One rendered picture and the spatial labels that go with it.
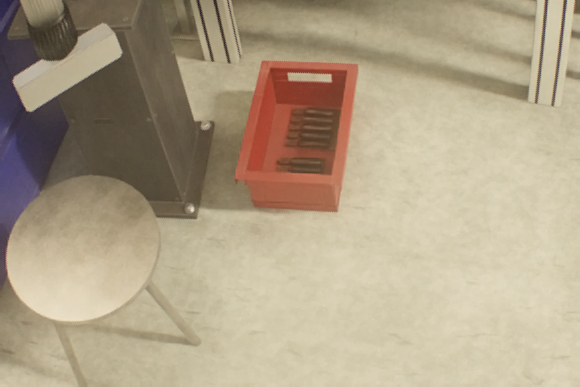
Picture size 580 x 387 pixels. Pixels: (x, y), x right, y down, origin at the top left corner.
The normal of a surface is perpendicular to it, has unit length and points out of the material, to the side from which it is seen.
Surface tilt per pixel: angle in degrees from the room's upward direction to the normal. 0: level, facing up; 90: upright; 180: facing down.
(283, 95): 90
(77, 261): 0
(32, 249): 0
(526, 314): 0
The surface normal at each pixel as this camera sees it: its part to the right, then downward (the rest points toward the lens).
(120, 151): -0.10, 0.80
